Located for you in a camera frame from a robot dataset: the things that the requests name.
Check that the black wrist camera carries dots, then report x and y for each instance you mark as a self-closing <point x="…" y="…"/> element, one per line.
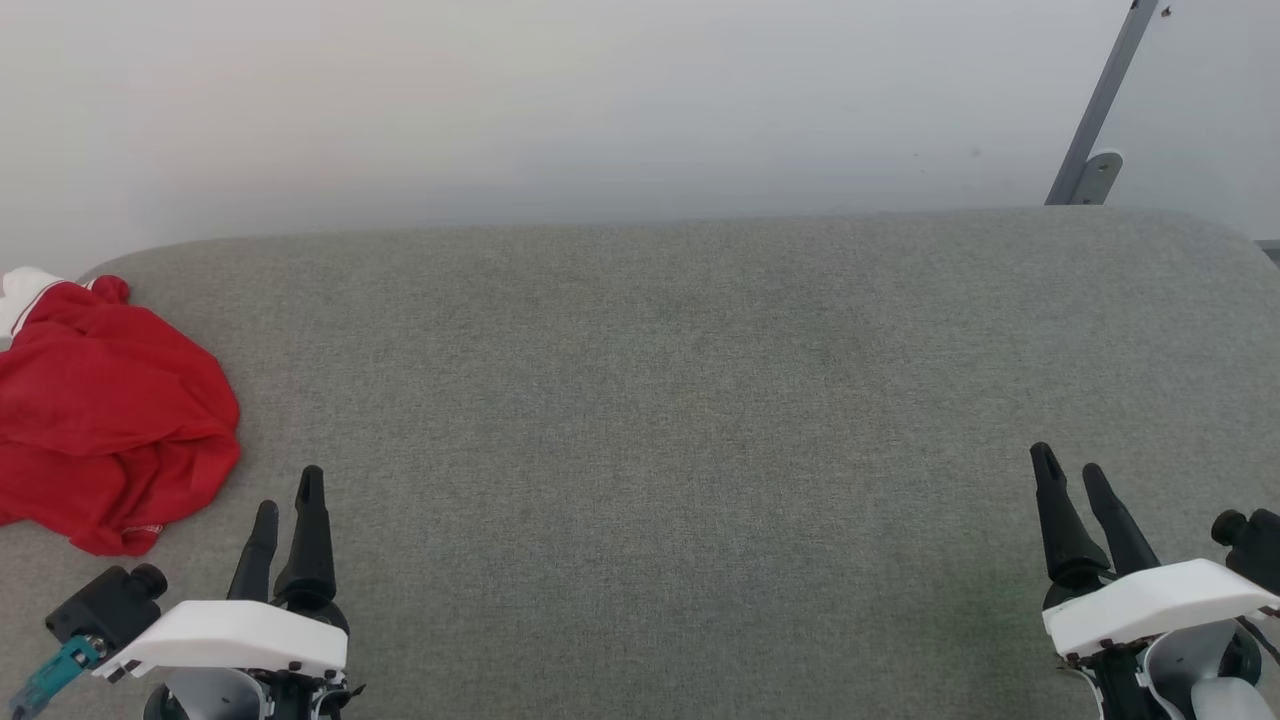
<point x="1255" y="545"/>
<point x="105" y="610"/>

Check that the grey slanted metal bar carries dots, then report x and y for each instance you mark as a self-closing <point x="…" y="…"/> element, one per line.
<point x="1105" y="95"/>

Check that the red and white jersey shirt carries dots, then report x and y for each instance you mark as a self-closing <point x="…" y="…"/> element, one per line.
<point x="100" y="420"/>

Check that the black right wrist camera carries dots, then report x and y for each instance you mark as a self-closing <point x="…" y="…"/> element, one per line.
<point x="1255" y="545"/>

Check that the teal left camera connector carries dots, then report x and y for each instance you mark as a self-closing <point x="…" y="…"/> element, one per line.
<point x="50" y="680"/>

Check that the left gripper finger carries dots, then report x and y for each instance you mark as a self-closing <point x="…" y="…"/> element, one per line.
<point x="258" y="560"/>
<point x="310" y="550"/>

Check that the grey metal bar bracket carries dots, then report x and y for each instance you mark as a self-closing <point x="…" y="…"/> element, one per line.
<point x="1098" y="176"/>

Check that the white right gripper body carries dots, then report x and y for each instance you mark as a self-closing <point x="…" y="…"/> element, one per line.
<point x="1150" y="605"/>

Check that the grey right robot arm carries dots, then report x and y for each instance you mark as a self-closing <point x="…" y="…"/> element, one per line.
<point x="1222" y="702"/>

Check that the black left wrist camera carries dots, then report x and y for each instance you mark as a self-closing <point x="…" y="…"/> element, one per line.
<point x="105" y="610"/>

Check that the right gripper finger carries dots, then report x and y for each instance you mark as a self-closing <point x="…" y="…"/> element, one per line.
<point x="1122" y="535"/>
<point x="1065" y="530"/>

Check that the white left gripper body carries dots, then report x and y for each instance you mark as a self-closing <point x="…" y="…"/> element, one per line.
<point x="230" y="640"/>

